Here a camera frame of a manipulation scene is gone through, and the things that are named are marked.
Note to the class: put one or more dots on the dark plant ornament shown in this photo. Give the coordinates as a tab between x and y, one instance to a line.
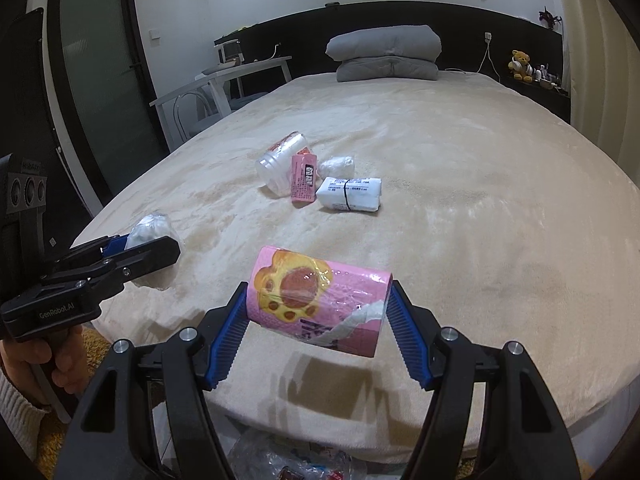
549	16

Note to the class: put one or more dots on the large grey folded duvet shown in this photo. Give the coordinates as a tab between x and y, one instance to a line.
385	42

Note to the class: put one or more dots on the white desk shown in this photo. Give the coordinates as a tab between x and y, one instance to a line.
235	72

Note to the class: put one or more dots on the black padded headboard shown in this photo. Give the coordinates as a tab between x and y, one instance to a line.
300	30

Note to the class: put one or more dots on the small grey folded duvet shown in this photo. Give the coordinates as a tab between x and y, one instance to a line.
385	70

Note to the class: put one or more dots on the small white crumpled wad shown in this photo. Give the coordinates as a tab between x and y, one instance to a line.
337	165

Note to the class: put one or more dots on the person's left forearm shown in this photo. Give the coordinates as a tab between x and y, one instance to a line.
17	410

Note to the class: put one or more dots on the cream curtain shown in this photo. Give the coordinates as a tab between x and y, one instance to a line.
600	60

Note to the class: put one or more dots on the white plastic bag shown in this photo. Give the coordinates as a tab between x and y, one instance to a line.
150	227

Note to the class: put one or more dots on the brown teddy bear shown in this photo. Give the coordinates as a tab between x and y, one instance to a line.
520	65

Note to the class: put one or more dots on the pink paw-print tissue pack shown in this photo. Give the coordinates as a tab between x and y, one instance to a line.
310	300

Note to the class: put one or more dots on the black wardrobe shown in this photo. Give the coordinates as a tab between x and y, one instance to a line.
25	85

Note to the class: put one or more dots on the frosted glass door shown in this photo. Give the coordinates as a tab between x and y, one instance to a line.
100	85

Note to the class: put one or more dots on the clear plastic trash bag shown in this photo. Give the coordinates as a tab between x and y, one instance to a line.
280	460

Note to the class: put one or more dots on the yellow woven rug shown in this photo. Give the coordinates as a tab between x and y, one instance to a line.
97	342

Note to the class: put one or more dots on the beige plush bed blanket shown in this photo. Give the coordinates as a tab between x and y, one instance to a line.
450	210

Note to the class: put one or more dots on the small pink carton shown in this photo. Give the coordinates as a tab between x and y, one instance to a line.
304	180

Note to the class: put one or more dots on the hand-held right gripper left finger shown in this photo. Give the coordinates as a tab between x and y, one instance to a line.
227	340

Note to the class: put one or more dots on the person's left hand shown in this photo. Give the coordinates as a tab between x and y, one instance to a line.
70	360

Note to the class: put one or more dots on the cluster of small bottles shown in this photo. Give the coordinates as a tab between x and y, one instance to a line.
545	77

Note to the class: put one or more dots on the clear chair with grey seat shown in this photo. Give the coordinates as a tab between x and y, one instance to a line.
245	101

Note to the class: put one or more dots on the small white desk appliance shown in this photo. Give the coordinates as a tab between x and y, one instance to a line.
231	52

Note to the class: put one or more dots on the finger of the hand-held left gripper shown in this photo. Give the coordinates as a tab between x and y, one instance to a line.
117	245
145	257

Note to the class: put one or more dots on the white pack with black band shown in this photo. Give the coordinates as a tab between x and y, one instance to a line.
357	195

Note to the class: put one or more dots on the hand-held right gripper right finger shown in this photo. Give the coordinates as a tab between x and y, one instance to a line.
405	340

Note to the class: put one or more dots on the clear plastic cup red print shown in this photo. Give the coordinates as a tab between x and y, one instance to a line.
280	160

